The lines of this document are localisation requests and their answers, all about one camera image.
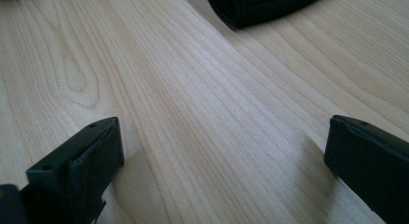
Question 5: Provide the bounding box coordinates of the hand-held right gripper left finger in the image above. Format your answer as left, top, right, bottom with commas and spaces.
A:
19, 116, 125, 224

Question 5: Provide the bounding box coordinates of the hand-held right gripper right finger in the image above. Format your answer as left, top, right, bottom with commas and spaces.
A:
323, 114, 409, 224

